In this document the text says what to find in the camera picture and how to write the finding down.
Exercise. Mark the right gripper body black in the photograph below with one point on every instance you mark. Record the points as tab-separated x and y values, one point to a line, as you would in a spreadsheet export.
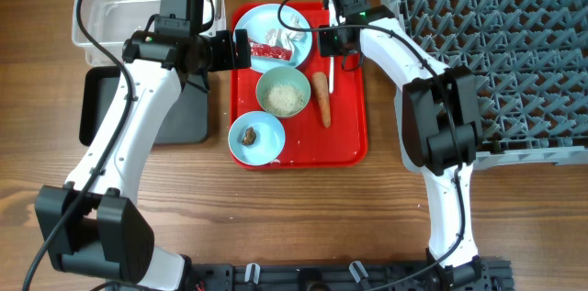
330	43

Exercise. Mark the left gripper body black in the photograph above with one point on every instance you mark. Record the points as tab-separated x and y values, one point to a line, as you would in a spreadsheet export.
222	50

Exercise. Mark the red snack wrapper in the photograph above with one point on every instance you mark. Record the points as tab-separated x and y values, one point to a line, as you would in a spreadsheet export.
263	50

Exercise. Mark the white tissue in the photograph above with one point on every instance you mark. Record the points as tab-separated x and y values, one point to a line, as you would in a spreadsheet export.
285	38

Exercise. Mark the green bowl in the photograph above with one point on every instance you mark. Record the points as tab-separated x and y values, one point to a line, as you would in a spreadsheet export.
283	75

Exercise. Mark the white rice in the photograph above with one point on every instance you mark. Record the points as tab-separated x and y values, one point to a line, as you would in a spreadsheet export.
283	100

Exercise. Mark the white plastic spoon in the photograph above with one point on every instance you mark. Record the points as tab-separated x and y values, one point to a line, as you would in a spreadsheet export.
331	76

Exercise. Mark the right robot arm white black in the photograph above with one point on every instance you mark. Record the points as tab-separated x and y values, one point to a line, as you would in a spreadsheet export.
440	122

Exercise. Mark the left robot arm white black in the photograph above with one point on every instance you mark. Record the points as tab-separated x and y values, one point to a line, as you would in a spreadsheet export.
91	225

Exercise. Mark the grey dishwasher rack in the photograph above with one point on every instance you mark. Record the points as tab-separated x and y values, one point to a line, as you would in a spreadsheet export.
529	58

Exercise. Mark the large light blue plate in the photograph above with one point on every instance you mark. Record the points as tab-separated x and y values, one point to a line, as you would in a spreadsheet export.
257	21

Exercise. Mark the orange carrot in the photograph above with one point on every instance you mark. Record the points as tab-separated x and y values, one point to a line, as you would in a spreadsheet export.
319	84

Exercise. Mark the black tray bin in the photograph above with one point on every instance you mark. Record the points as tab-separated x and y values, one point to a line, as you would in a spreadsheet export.
185	123

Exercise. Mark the brown food scrap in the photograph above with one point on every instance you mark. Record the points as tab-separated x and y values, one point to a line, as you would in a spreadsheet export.
249	137

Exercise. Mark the small light blue bowl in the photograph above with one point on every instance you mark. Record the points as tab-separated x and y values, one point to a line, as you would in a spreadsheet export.
269	142

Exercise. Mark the clear plastic bin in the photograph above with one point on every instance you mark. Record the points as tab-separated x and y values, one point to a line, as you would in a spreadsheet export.
111	22

